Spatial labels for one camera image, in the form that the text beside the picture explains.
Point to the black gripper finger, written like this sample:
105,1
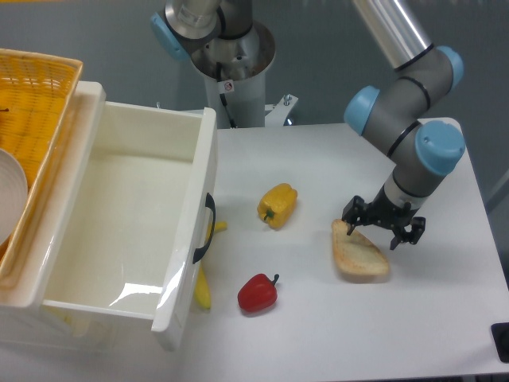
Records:
408,234
355,214

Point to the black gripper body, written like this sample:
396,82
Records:
382,213

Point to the triangle bread slice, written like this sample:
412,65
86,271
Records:
355,254

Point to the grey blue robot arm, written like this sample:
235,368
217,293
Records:
423,153

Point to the yellow bell pepper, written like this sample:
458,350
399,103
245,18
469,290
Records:
277,205

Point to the red bell pepper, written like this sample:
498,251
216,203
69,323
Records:
258,293

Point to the black device at table edge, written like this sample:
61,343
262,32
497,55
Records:
500,334

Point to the yellow banana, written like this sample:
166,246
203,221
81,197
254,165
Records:
202,295

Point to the white open drawer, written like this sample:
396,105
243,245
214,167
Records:
167,162

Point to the yellow woven basket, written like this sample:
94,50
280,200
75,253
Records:
36,90

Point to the white plate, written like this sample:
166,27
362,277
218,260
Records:
14,194

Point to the white drawer cabinet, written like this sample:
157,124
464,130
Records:
66,271

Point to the black drawer handle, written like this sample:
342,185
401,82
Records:
200,252

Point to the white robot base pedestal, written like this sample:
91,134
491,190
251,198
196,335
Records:
234,74

